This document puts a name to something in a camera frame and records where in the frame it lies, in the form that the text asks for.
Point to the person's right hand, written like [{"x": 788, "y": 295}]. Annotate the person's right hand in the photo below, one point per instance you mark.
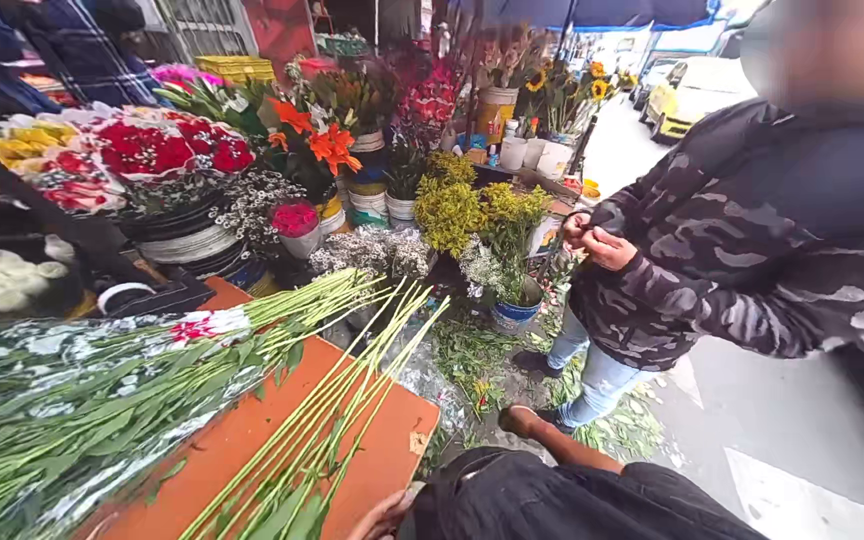
[{"x": 520, "y": 421}]

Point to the person's left hand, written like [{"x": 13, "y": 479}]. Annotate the person's left hand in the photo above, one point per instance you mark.
[{"x": 382, "y": 520}]

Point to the person's right fingers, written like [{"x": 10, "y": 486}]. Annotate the person's right fingers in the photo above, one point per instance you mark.
[{"x": 508, "y": 419}]

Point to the person's left fingers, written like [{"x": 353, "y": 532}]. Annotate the person's left fingers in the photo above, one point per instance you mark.
[{"x": 396, "y": 501}]

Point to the person's right forearm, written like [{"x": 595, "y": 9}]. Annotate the person's right forearm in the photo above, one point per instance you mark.
[{"x": 578, "y": 448}]

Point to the pile of cut green leaves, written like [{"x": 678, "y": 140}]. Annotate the pile of cut green leaves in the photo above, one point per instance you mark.
[{"x": 469, "y": 360}]

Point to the clear plastic wrap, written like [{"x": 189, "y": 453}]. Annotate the clear plastic wrap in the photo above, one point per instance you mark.
[{"x": 432, "y": 382}]

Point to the person's body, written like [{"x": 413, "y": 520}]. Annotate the person's body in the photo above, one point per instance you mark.
[{"x": 552, "y": 502}]

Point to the bunch of bare green stems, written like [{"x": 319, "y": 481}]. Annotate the bunch of bare green stems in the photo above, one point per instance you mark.
[{"x": 342, "y": 405}]

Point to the blue white bucket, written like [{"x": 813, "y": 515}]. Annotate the blue white bucket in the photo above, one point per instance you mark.
[{"x": 516, "y": 309}]

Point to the pile of fallen leaves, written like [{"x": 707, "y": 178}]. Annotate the pile of fallen leaves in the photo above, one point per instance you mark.
[{"x": 619, "y": 433}]

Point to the bunch of fine white flowers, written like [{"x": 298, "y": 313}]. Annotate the bunch of fine white flowers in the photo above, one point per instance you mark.
[{"x": 483, "y": 266}]

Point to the orange board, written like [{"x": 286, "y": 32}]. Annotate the orange board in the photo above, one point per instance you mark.
[{"x": 248, "y": 448}]

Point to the bunch of small white daisies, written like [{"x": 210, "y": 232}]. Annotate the bunch of small white daisies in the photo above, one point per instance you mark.
[{"x": 372, "y": 253}]

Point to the bunch of yellow filler flowers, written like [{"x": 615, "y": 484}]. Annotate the bunch of yellow filler flowers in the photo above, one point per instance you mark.
[{"x": 448, "y": 210}]

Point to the white paint bucket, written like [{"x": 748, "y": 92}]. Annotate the white paint bucket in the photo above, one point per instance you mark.
[{"x": 401, "y": 211}]

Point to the white bucket green print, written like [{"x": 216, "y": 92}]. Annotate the white bucket green print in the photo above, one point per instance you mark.
[{"x": 368, "y": 205}]

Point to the white plastic bucket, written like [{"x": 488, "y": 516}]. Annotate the white plastic bucket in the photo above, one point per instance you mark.
[{"x": 553, "y": 160}]

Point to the white plastic cup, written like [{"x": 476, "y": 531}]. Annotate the white plastic cup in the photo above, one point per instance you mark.
[
  {"x": 533, "y": 154},
  {"x": 512, "y": 153}
]

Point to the pink rose bouquet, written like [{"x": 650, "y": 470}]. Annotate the pink rose bouquet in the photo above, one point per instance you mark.
[{"x": 296, "y": 223}]

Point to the yellow white bucket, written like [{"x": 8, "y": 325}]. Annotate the yellow white bucket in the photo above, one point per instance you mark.
[{"x": 496, "y": 112}]

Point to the pile of wrapped leafy flowers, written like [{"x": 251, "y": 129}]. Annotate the pile of wrapped leafy flowers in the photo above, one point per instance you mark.
[{"x": 102, "y": 405}]

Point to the bunch of small white flowers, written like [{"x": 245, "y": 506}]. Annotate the bunch of small white flowers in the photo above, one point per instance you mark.
[{"x": 259, "y": 210}]

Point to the stack of black white buckets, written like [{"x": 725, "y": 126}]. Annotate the stack of black white buckets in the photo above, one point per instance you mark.
[{"x": 192, "y": 244}]

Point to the bunch of pink red flowers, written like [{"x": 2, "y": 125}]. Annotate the bunch of pink red flowers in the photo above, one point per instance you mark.
[{"x": 432, "y": 99}]

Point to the orange lilies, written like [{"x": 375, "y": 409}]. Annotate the orange lilies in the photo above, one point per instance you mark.
[{"x": 319, "y": 139}]

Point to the sunflowers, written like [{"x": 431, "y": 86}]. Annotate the sunflowers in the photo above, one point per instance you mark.
[{"x": 598, "y": 89}]

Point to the bunch of reddish green foliage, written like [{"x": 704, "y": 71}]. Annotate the bunch of reddish green foliage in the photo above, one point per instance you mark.
[{"x": 357, "y": 95}]

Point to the yellow car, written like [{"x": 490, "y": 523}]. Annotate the yellow car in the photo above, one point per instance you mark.
[{"x": 694, "y": 95}]

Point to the dark blue umbrella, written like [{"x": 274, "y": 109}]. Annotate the dark blue umbrella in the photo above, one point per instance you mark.
[{"x": 597, "y": 13}]

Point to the pile of rose bouquets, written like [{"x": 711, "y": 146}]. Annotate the pile of rose bouquets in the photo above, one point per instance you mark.
[{"x": 132, "y": 154}]

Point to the yellow plastic crate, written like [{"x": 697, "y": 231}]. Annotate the yellow plastic crate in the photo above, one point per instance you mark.
[{"x": 235, "y": 69}]

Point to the bunch of cream white roses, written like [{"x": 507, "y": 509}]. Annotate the bunch of cream white roses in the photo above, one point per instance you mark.
[{"x": 4, "y": 274}]

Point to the magenta flowers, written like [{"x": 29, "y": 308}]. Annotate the magenta flowers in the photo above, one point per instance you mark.
[{"x": 184, "y": 75}]

